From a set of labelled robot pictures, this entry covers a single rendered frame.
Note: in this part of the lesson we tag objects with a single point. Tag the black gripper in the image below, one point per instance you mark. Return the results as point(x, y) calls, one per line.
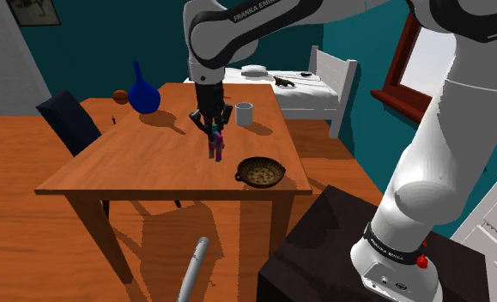
point(209, 98)

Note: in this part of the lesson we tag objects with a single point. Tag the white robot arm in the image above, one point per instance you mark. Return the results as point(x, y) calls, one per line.
point(424, 167)

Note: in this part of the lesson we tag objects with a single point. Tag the white cup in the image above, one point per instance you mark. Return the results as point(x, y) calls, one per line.
point(244, 114)

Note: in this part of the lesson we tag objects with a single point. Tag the wooden table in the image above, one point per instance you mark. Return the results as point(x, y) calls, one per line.
point(156, 159)

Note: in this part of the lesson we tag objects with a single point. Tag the blue round vase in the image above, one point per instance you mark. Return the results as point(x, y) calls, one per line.
point(144, 97)

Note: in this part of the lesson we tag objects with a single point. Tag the brown woven basket bowl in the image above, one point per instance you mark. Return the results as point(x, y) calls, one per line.
point(260, 172)

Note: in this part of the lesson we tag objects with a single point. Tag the orange brown ball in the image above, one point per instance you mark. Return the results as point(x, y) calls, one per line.
point(120, 97)

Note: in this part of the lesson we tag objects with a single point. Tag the white bed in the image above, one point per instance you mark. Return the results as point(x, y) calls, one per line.
point(306, 94)

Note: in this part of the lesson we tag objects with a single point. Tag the dark blue chair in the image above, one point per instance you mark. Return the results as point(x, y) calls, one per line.
point(69, 121)

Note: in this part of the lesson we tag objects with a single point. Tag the grey metal rod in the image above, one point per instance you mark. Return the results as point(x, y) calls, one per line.
point(193, 267)

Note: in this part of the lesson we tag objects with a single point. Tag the dark robot stand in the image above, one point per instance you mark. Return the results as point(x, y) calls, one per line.
point(311, 255)

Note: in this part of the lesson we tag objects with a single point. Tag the red framed window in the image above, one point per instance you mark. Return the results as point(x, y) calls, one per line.
point(428, 58)

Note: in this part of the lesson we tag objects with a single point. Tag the white panelled cabinet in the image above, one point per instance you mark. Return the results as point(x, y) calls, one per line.
point(493, 234)

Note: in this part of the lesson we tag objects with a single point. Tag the dark framed wall picture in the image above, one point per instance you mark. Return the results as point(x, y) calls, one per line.
point(33, 10)

